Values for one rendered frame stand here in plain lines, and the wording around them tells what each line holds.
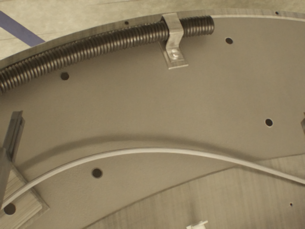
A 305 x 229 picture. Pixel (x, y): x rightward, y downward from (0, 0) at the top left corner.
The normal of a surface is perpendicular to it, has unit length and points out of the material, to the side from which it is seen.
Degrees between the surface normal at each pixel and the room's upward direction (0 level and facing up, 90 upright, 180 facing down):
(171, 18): 90
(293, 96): 90
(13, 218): 90
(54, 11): 0
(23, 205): 90
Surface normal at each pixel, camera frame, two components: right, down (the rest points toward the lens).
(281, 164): 0.19, -0.43
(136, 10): 0.11, 0.90
